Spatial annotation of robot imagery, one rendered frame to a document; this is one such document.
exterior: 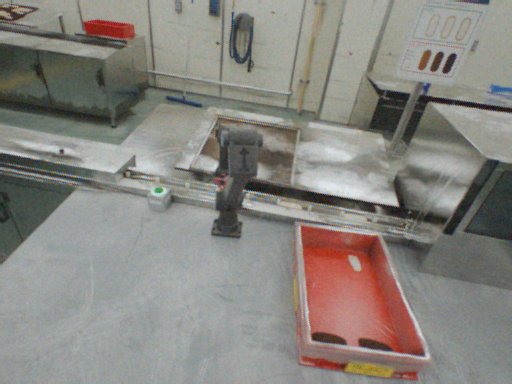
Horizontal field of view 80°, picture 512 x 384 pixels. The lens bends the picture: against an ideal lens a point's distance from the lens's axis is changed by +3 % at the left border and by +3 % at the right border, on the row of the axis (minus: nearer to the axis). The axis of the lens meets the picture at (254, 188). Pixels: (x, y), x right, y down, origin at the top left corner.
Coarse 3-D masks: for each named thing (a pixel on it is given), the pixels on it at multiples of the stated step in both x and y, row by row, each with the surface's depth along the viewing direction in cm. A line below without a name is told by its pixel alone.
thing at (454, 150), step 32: (416, 128) 135; (448, 128) 109; (480, 128) 106; (416, 160) 130; (448, 160) 105; (480, 160) 88; (416, 192) 124; (448, 192) 101; (480, 192) 91; (416, 224) 119; (448, 224) 117; (448, 256) 107; (480, 256) 104
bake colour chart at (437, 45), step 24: (432, 0) 153; (456, 0) 151; (480, 0) 149; (432, 24) 158; (456, 24) 156; (480, 24) 154; (408, 48) 166; (432, 48) 163; (456, 48) 161; (408, 72) 172; (432, 72) 169; (456, 72) 167
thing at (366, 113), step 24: (360, 96) 333; (408, 96) 272; (432, 96) 251; (456, 96) 263; (480, 96) 278; (504, 96) 295; (360, 120) 312; (384, 120) 269; (408, 120) 265; (408, 144) 277
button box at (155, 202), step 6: (150, 192) 123; (168, 192) 125; (150, 198) 122; (156, 198) 121; (162, 198) 121; (168, 198) 126; (150, 204) 124; (156, 204) 123; (162, 204) 123; (168, 204) 128; (162, 210) 124
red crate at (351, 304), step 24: (312, 264) 109; (336, 264) 111; (360, 264) 112; (312, 288) 101; (336, 288) 102; (360, 288) 103; (312, 312) 93; (336, 312) 94; (360, 312) 95; (384, 312) 96; (360, 336) 88; (384, 336) 89; (312, 360) 79
